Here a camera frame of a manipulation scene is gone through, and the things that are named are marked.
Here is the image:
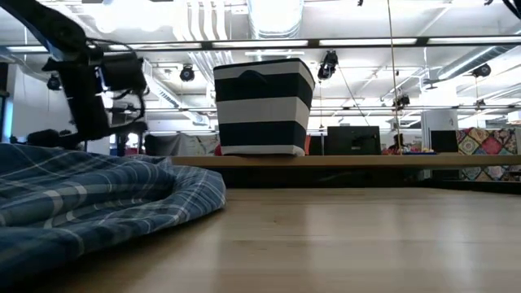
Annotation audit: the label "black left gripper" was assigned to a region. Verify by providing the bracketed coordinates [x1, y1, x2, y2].
[26, 52, 148, 150]

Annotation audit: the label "blue plaid pajama pants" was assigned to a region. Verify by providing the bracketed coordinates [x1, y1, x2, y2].
[0, 142, 227, 286]

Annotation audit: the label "navy white striped laundry bin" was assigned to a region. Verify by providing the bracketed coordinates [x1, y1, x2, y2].
[212, 57, 317, 158]

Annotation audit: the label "black-legged background table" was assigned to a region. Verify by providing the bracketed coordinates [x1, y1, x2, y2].
[109, 106, 147, 157]

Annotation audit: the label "grey covered furniture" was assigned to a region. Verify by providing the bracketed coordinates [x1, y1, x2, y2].
[143, 132, 221, 157]

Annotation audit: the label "black equipment case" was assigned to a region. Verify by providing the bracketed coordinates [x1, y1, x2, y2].
[326, 125, 382, 156]

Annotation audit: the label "person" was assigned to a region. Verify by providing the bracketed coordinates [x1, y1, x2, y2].
[388, 133, 408, 155]

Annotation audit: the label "black computer monitor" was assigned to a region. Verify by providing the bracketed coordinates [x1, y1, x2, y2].
[430, 129, 459, 154]

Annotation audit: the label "colourful patchwork quilt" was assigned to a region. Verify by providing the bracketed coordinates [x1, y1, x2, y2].
[455, 126, 521, 182]

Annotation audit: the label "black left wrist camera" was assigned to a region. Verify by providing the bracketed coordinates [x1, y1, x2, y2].
[99, 52, 148, 94]

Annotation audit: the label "thin hanging cord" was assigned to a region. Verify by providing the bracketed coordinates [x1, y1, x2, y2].
[386, 0, 403, 155]

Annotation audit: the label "black ceiling light rail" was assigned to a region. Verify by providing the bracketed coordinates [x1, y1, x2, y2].
[0, 35, 521, 53]

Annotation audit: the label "grey ceiling duct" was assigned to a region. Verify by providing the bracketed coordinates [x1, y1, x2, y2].
[437, 44, 514, 81]

